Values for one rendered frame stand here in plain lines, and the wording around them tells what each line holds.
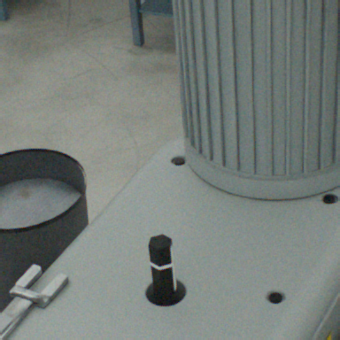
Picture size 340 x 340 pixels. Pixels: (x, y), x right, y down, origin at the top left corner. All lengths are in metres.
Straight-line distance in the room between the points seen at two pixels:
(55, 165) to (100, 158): 1.01
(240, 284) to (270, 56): 0.21
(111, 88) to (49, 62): 0.52
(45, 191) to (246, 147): 2.45
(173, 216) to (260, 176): 0.09
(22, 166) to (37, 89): 1.64
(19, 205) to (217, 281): 2.47
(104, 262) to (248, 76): 0.22
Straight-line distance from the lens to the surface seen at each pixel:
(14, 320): 0.79
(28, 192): 3.29
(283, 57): 0.80
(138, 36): 5.21
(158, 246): 0.75
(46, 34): 5.55
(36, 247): 3.01
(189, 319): 0.77
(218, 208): 0.88
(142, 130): 4.46
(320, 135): 0.86
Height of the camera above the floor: 2.44
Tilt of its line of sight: 37 degrees down
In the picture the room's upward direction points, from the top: 8 degrees counter-clockwise
